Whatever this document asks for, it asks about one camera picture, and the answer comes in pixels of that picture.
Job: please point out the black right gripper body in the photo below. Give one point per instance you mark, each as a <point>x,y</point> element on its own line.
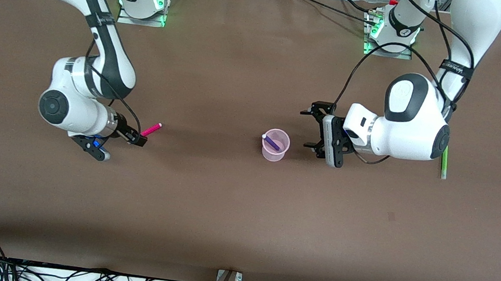
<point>122,129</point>

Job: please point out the pink pen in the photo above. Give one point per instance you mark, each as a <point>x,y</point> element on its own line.
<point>152,129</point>

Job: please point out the purple pen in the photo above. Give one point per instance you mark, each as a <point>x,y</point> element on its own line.
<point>272,141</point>

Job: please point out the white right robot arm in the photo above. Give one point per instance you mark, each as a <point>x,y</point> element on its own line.
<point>70,108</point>

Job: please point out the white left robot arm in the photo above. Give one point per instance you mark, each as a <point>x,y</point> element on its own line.
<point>412,130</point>

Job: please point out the pink translucent pen holder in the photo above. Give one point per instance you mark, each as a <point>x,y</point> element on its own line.
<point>273,155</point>

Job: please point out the green pen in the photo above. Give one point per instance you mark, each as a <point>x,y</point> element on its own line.
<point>444,165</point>

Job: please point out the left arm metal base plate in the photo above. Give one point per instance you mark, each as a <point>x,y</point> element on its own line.
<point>385,52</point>

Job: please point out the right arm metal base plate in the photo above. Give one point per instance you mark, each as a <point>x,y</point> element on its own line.
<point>144,21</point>

